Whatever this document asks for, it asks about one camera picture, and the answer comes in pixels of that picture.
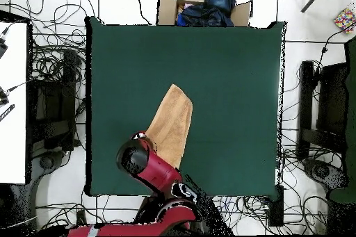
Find tan terry towel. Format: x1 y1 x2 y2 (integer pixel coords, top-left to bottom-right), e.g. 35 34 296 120
145 83 193 170

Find colourful patterned item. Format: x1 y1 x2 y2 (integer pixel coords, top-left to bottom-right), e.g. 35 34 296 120
333 7 356 35

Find dark green table cloth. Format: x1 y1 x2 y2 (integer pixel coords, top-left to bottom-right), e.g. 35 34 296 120
85 16 287 197
329 36 356 204

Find black power strip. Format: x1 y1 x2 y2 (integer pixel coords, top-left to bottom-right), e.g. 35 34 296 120
76 209 88 226

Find brown cardboard box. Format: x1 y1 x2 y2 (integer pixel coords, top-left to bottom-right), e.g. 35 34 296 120
156 0 252 27

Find white table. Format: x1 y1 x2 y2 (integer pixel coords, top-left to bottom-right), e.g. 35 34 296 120
0 21 29 185

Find black box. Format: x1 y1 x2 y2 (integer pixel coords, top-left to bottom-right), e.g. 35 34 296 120
268 185 285 227

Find dark blue clothing pile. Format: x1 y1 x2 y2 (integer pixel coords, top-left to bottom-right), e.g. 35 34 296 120
176 0 236 27

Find black strip with white marks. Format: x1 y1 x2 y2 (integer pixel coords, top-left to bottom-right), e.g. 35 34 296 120
0 104 15 123

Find black frame stand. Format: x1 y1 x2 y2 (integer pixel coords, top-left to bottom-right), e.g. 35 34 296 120
297 60 349 160
27 50 81 152

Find tangled black floor cables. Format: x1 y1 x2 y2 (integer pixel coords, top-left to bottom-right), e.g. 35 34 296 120
279 61 346 165
26 0 97 88
35 190 140 229
213 195 329 236

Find long black floor cable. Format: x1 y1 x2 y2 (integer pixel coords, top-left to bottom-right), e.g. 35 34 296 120
123 0 152 26

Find black device with cable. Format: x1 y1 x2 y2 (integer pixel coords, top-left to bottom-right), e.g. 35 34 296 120
0 79 31 106

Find thin black cable with connector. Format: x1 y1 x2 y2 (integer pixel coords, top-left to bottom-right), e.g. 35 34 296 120
313 21 356 82

